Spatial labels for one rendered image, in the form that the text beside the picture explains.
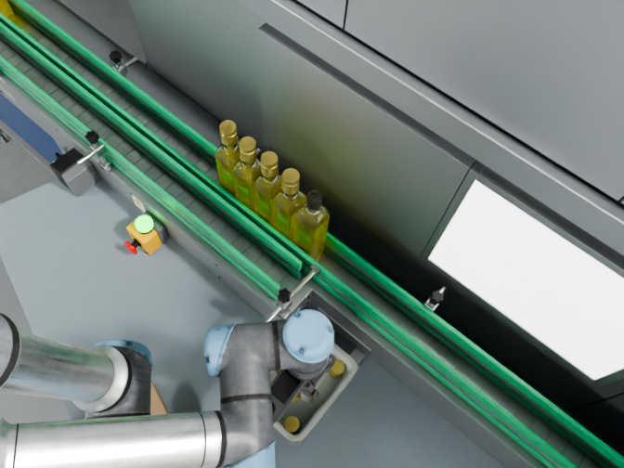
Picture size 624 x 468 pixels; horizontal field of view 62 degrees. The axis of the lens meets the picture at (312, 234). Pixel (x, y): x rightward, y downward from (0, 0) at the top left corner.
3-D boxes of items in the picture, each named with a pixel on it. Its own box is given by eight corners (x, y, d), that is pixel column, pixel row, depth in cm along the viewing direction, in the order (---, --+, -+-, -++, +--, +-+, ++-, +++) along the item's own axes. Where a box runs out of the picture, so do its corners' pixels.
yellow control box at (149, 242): (170, 239, 139) (165, 225, 133) (149, 257, 137) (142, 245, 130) (152, 223, 141) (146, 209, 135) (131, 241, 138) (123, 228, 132)
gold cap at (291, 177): (303, 187, 106) (304, 175, 102) (291, 198, 104) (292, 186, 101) (290, 176, 107) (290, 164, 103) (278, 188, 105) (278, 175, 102)
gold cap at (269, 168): (281, 169, 107) (281, 157, 104) (270, 180, 106) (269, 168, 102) (268, 160, 108) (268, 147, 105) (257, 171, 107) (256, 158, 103)
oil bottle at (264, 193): (287, 225, 129) (289, 175, 110) (272, 240, 126) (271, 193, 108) (269, 212, 130) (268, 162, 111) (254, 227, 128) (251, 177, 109)
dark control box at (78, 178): (102, 180, 147) (93, 162, 139) (79, 199, 143) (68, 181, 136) (83, 164, 149) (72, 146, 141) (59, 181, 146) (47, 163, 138)
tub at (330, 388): (357, 374, 125) (362, 365, 117) (295, 451, 116) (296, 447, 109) (301, 328, 130) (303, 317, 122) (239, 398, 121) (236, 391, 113)
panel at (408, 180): (603, 376, 105) (733, 322, 75) (596, 387, 104) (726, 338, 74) (270, 134, 129) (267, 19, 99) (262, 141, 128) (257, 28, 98)
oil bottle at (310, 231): (324, 253, 126) (332, 207, 107) (309, 268, 123) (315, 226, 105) (306, 239, 127) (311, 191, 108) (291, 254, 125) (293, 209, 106)
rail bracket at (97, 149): (116, 168, 134) (101, 136, 122) (93, 187, 131) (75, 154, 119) (106, 160, 135) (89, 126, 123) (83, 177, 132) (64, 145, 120)
